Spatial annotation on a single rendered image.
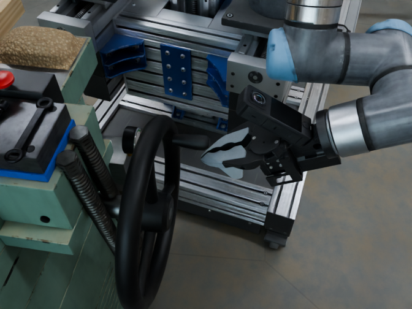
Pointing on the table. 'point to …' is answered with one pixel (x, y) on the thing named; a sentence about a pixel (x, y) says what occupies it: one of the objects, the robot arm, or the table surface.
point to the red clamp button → (6, 79)
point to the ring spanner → (28, 131)
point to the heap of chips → (40, 47)
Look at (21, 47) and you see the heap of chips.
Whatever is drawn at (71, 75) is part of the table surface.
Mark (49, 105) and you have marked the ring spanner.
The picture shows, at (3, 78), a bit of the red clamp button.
